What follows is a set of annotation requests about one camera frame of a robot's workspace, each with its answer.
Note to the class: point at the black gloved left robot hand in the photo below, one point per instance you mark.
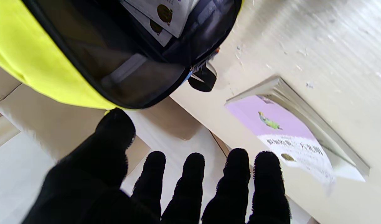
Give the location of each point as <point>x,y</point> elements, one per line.
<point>94,180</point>

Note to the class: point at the blue and yellow school bag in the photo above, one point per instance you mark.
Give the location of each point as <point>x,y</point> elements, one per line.
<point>38,56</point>

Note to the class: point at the blue cover book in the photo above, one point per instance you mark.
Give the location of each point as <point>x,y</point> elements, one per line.
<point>178,18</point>

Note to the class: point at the purple cover book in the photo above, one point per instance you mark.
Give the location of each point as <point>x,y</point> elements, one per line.
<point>271,115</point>

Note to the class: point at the beige corner sofa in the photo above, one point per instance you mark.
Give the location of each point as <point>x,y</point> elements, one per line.
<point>53,124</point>

